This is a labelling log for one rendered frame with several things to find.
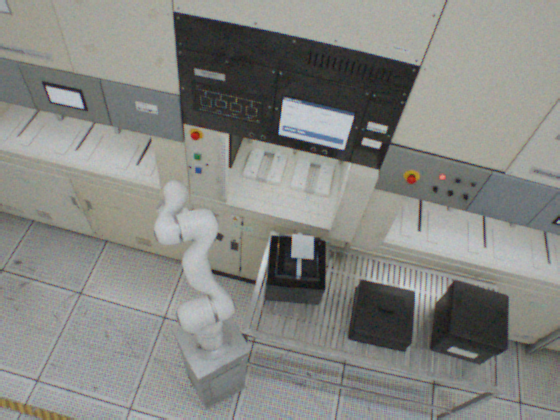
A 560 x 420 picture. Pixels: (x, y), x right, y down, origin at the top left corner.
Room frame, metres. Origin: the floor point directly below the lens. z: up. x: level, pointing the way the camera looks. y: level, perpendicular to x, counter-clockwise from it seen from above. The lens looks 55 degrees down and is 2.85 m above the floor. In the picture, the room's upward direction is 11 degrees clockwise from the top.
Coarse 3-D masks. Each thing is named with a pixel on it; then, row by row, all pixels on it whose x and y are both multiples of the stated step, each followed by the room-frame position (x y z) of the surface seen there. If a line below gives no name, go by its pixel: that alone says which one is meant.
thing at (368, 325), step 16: (368, 288) 1.03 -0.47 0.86; (384, 288) 1.05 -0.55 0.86; (400, 288) 1.06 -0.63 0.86; (368, 304) 0.95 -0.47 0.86; (384, 304) 0.96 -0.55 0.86; (400, 304) 0.98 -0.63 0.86; (352, 320) 0.88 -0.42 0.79; (368, 320) 0.87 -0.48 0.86; (384, 320) 0.88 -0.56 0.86; (400, 320) 0.89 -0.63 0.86; (352, 336) 0.80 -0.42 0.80; (368, 336) 0.79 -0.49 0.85; (384, 336) 0.80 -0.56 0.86; (400, 336) 0.81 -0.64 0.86
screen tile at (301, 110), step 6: (288, 108) 1.35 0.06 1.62; (294, 108) 1.35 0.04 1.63; (300, 108) 1.35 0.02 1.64; (306, 108) 1.34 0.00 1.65; (300, 114) 1.34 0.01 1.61; (306, 114) 1.34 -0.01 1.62; (312, 114) 1.34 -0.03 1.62; (288, 120) 1.35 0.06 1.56; (294, 120) 1.35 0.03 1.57; (300, 120) 1.35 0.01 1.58; (306, 120) 1.34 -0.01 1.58; (312, 120) 1.34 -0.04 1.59; (300, 126) 1.34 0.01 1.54; (306, 126) 1.34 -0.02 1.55; (312, 126) 1.34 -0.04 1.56
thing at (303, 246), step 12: (288, 240) 1.17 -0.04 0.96; (300, 240) 1.10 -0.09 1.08; (312, 240) 1.11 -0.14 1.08; (276, 252) 1.12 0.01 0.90; (300, 252) 1.04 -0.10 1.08; (312, 252) 1.05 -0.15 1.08; (276, 264) 1.02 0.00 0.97; (300, 264) 1.02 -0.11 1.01; (276, 276) 0.95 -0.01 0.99; (288, 276) 0.96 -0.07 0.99; (300, 276) 0.96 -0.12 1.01; (312, 288) 0.97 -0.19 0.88
